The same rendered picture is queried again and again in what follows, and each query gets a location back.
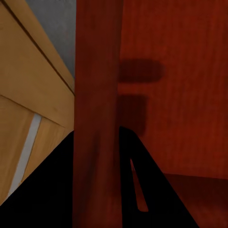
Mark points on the storage box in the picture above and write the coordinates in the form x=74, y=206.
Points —
x=160, y=69

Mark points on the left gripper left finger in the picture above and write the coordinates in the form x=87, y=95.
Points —
x=44, y=199

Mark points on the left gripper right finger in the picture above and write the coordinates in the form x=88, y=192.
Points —
x=166, y=210

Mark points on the door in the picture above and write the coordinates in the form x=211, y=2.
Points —
x=37, y=95

